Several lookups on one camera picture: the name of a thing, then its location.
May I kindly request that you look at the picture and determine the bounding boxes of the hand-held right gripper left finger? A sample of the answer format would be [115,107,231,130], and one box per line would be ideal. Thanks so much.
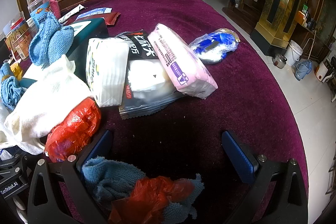
[28,130,114,224]

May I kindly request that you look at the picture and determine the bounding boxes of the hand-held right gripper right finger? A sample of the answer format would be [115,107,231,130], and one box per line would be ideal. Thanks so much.
[221,130,308,224]

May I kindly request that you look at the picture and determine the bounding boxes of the red plastic bag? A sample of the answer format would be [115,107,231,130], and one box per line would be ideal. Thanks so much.
[109,175,195,224]
[44,97,102,163]

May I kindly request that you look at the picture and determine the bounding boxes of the blue terry towel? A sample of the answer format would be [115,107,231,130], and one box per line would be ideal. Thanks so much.
[81,157,205,218]
[0,63,24,110]

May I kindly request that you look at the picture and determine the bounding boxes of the pink tissue pack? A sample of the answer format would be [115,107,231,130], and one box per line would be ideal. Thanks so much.
[147,23,219,100]

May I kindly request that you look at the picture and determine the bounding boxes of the blue white bagged cloth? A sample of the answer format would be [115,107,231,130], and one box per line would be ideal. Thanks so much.
[189,28,241,64]

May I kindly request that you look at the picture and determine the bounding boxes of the blue knitted cloth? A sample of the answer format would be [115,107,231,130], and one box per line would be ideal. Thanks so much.
[28,12,75,67]

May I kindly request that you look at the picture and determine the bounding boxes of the white tissue pack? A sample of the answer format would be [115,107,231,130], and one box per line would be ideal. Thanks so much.
[85,37,130,108]

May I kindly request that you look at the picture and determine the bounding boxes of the black wet wipe pack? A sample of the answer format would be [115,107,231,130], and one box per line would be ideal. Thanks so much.
[115,28,189,120]

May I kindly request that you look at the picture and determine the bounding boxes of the metal kettle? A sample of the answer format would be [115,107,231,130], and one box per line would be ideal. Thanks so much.
[272,53,287,69]

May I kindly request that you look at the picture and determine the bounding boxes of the black and white box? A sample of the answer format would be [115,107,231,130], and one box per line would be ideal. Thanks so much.
[67,17,109,77]

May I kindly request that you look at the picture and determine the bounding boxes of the white plastic bucket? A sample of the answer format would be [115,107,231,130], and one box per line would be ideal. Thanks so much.
[284,40,303,67]

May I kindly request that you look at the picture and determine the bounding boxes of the white orange appliance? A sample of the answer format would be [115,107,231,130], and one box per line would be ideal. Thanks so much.
[315,60,334,83]

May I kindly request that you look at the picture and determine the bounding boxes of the dark red packet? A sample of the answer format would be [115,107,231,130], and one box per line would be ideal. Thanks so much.
[101,11,121,27]

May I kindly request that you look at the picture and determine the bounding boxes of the blue white packet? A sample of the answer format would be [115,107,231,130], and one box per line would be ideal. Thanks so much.
[76,7,113,20]

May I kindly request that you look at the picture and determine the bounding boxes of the white paper card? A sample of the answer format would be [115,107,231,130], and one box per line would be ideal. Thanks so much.
[58,4,86,24]

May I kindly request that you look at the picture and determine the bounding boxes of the clear jars with red lids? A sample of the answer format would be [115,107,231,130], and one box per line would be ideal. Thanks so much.
[4,17,34,60]

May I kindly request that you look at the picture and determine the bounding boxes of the clear jar blue label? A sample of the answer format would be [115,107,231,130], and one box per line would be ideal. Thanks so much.
[28,2,53,25]

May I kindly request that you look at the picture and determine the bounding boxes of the pink bottle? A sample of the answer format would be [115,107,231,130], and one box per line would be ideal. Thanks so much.
[47,0,61,19]

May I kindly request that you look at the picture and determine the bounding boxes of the maroon tablecloth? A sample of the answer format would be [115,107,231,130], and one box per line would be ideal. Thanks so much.
[20,0,309,224]

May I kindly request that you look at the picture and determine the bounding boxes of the golden pillar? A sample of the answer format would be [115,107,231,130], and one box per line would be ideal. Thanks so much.
[251,0,313,56]

